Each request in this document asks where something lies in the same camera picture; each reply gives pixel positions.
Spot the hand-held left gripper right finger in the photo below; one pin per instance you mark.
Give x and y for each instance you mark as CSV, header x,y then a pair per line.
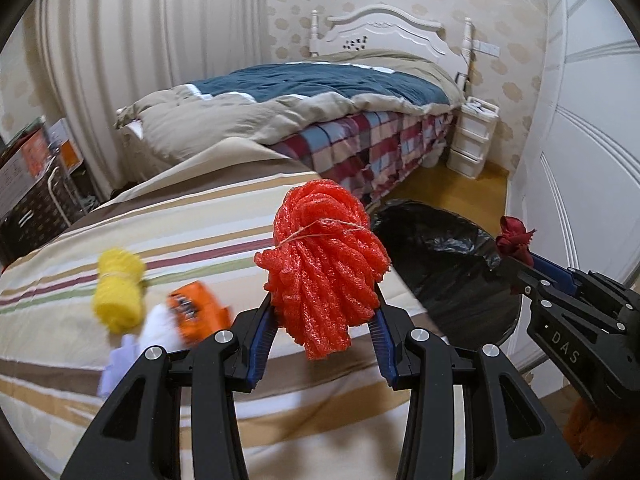
x,y
385,345

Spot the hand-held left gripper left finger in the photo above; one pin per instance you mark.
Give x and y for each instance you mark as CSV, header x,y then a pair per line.
x,y
260,345

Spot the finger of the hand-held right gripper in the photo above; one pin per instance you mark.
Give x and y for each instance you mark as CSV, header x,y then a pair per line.
x,y
520,277
550,267

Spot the dark red wrapper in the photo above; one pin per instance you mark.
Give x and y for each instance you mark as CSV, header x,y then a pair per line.
x,y
515,240

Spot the trash bin with black bag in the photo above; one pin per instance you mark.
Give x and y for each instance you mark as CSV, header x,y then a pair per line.
x,y
450,270

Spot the orange snack wrapper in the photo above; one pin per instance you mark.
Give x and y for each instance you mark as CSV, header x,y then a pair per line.
x,y
197,310

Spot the orange foam fruit net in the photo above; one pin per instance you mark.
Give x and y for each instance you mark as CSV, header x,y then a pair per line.
x,y
325,280

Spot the pale purple paper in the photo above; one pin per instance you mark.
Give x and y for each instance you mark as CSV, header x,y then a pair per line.
x,y
117,365

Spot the yellow foam fruit net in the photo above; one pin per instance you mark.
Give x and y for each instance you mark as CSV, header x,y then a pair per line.
x,y
117,295

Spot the white wardrobe door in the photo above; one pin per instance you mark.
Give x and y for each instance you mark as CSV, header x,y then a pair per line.
x,y
590,135

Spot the striped bed sheet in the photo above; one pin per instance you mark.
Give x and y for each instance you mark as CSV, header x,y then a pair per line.
x,y
200,220

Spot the small white bin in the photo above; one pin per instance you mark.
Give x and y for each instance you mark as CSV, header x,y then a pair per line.
x,y
434,157

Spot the white plastic drawer unit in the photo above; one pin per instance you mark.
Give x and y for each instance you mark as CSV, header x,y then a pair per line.
x,y
467,135

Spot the checkered bed sheet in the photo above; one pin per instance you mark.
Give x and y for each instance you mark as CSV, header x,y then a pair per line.
x,y
360,145

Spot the brown patterned storage box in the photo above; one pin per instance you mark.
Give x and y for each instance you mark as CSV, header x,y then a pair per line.
x,y
35,210

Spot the bed with plaid sheet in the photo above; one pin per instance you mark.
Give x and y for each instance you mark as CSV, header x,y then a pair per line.
x,y
300,85

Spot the white cardboard box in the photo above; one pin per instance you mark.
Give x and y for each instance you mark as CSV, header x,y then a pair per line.
x,y
65,142

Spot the white bed headboard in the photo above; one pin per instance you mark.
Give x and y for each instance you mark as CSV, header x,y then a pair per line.
x,y
385,25

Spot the orange and white box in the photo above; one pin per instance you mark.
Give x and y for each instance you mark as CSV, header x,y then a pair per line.
x,y
35,152

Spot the beige curtain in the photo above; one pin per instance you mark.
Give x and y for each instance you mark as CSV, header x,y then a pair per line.
x,y
150,35

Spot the white wall switch panel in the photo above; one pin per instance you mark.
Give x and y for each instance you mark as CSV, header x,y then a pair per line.
x,y
486,49

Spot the white metal frame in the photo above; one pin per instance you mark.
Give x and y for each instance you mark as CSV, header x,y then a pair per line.
x,y
61,195

